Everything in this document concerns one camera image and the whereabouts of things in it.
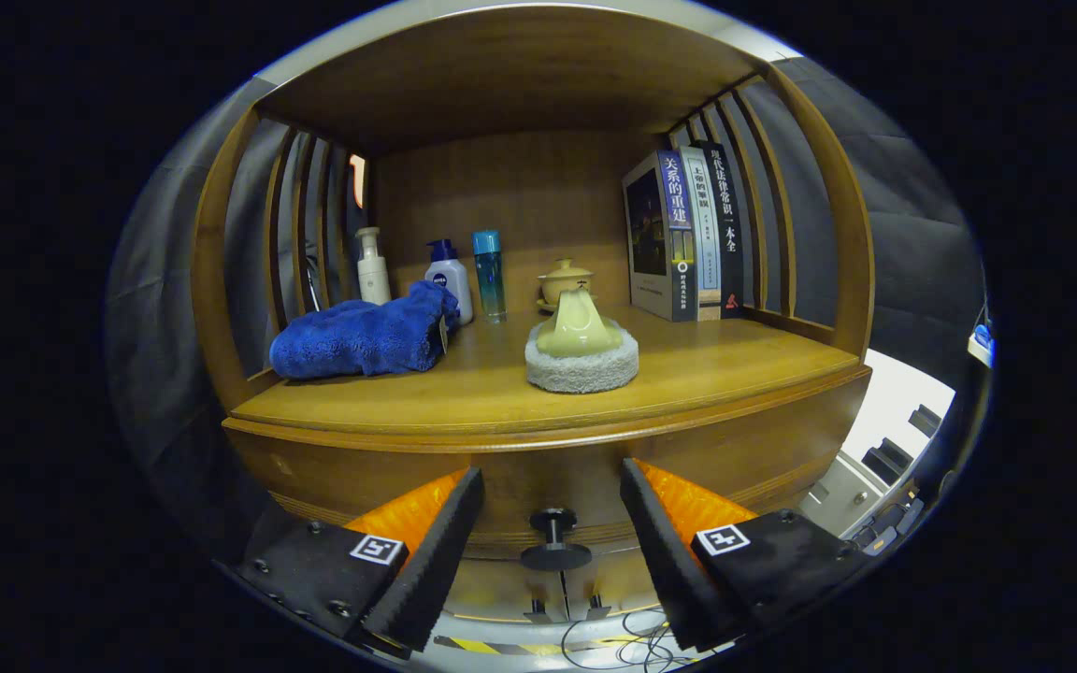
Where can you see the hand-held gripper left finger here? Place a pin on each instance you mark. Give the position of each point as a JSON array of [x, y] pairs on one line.
[[440, 561]]

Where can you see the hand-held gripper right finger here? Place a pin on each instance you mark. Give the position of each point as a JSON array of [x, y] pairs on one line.
[[669, 561]]

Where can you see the black drawer knob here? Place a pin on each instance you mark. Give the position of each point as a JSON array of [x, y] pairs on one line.
[[554, 556]]

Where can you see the wooden countertop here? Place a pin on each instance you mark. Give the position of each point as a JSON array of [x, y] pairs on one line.
[[716, 360]]

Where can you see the white side cabinet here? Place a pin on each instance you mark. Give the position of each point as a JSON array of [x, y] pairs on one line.
[[903, 402]]

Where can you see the wooden cabinet with slatted sides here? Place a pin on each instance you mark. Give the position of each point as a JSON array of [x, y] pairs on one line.
[[501, 187]]

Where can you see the small black door knob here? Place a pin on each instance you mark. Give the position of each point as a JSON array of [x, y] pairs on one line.
[[538, 612], [596, 607]]

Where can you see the blue towel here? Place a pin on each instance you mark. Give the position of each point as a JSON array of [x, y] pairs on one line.
[[361, 336]]

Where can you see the small black box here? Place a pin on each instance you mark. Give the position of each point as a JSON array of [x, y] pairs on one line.
[[886, 461], [925, 421]]

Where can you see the white bottle with blue cap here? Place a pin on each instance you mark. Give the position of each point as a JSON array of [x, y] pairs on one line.
[[452, 280]]

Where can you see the clear blue bottle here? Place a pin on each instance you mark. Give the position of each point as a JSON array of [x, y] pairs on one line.
[[490, 280]]

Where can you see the white pump bottle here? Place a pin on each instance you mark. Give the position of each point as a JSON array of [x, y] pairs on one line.
[[373, 276]]

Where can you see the beige lidded teacup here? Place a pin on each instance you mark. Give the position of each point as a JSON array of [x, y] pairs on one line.
[[565, 276]]

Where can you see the book with pale spine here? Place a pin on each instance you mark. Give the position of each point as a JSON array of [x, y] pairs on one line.
[[702, 243]]

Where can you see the book with blue spine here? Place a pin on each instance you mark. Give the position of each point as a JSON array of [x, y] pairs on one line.
[[651, 234]]

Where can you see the book with black spine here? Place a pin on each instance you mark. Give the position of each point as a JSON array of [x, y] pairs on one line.
[[728, 234]]

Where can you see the white side desk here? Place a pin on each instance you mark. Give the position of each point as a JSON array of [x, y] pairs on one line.
[[981, 344]]

